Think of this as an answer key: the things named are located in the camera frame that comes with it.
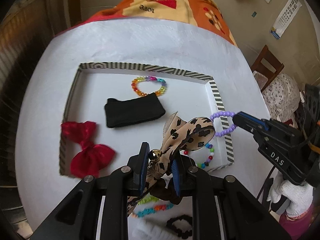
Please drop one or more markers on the orange patterned love blanket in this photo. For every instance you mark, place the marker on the orange patterned love blanket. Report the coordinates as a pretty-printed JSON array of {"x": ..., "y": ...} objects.
[{"x": 204, "y": 14}]

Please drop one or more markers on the white table cloth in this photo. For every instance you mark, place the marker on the white table cloth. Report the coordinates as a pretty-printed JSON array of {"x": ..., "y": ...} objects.
[{"x": 135, "y": 40}]

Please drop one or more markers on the red satin bow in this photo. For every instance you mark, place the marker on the red satin bow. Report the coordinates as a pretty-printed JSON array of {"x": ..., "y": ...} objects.
[{"x": 93, "y": 157}]

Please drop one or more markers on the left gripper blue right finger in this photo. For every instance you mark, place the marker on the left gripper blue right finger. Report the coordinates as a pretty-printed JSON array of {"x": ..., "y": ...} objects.
[{"x": 179, "y": 169}]

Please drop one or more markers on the black fabric headband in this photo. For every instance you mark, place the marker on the black fabric headband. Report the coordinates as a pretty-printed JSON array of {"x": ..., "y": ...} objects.
[{"x": 131, "y": 112}]

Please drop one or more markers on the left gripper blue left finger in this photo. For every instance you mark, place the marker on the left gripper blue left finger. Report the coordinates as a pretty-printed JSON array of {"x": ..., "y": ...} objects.
[{"x": 139, "y": 166}]

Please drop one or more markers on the right hand white glove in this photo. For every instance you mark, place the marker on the right hand white glove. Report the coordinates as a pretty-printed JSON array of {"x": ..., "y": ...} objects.
[{"x": 300, "y": 196}]

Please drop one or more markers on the floral fabric cover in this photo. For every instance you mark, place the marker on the floral fabric cover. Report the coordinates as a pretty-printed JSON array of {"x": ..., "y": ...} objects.
[{"x": 282, "y": 97}]

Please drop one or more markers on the wall calendar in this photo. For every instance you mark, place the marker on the wall calendar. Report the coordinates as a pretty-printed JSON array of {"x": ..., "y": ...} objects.
[{"x": 285, "y": 17}]

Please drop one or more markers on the wooden chair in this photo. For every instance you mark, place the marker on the wooden chair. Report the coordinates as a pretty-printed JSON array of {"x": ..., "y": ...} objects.
[{"x": 266, "y": 68}]

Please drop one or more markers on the striped black white tray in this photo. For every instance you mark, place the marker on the striped black white tray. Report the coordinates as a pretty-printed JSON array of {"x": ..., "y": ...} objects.
[{"x": 189, "y": 94}]

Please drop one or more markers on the white fluffy hair accessory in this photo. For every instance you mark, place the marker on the white fluffy hair accessory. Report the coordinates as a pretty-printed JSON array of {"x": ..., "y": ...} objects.
[{"x": 147, "y": 231}]

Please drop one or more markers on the leopard print ribbon scrunchie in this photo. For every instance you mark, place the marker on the leopard print ribbon scrunchie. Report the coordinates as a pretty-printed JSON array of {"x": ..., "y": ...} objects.
[{"x": 178, "y": 135}]

